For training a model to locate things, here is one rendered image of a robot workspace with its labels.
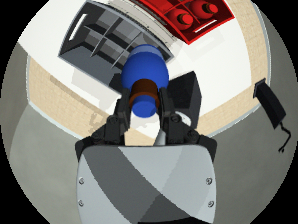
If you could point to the blue bottle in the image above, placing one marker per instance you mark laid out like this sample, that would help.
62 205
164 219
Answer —
144 72

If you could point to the red bottle crate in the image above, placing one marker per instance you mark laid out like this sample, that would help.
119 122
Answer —
189 35

